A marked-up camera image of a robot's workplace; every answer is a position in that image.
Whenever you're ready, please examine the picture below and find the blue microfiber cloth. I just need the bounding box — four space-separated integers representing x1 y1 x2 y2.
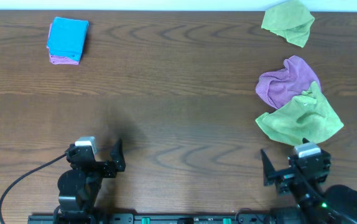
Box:
47 17 89 60

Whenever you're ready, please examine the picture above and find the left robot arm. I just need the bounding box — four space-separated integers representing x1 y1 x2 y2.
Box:
53 136 126 223

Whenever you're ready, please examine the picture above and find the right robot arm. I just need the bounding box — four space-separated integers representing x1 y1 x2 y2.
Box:
261 149 357 223

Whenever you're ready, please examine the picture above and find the large green cloth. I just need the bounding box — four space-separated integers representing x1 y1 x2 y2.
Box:
256 82 344 146

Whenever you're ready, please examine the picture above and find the crumpled purple cloth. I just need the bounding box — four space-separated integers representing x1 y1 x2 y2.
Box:
255 55 322 109

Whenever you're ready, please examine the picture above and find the folded purple cloth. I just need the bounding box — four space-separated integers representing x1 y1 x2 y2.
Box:
46 21 88 65

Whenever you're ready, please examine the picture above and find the small green cloth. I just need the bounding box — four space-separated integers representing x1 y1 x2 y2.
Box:
261 0 315 48

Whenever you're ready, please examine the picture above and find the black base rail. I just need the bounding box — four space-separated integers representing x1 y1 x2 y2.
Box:
27 210 277 224

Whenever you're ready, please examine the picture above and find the left black cable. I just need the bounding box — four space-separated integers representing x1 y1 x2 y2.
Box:
0 152 67 224

